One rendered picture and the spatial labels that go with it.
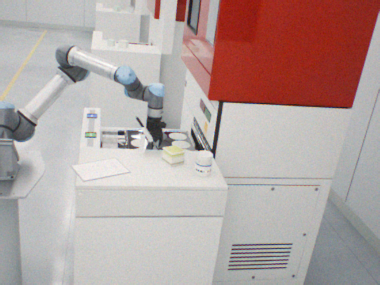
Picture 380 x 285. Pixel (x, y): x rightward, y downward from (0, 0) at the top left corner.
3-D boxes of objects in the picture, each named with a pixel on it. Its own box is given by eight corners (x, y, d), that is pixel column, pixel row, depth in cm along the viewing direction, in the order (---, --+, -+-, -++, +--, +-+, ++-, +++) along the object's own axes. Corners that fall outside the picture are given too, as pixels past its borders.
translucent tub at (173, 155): (174, 157, 199) (176, 144, 196) (184, 164, 194) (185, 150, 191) (161, 161, 194) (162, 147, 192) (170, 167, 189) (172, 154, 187)
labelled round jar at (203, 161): (208, 169, 192) (211, 150, 188) (212, 177, 186) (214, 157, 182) (193, 169, 190) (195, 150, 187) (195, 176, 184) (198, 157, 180)
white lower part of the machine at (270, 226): (258, 219, 337) (278, 122, 304) (300, 296, 263) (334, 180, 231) (169, 220, 322) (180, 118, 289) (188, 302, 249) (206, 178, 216)
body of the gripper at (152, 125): (140, 140, 206) (142, 117, 201) (148, 134, 214) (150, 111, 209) (155, 144, 204) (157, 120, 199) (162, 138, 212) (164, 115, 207)
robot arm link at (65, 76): (-8, 124, 207) (68, 42, 215) (11, 136, 220) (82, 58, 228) (6, 138, 202) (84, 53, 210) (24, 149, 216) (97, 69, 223)
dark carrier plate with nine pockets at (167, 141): (186, 133, 247) (186, 131, 246) (199, 159, 216) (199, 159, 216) (126, 130, 240) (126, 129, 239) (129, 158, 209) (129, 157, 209)
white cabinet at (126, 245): (173, 236, 304) (186, 130, 271) (200, 353, 218) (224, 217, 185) (80, 237, 291) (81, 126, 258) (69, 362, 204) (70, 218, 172)
